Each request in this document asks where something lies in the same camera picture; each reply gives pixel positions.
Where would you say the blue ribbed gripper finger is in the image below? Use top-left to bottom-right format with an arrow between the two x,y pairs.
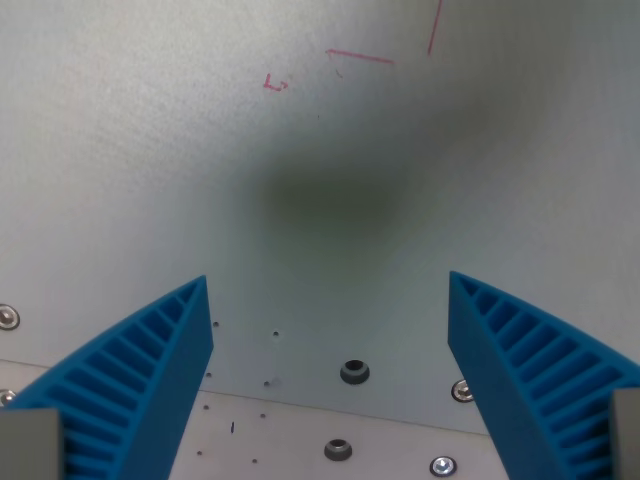
447,270 -> 640,480
0,274 -> 215,480

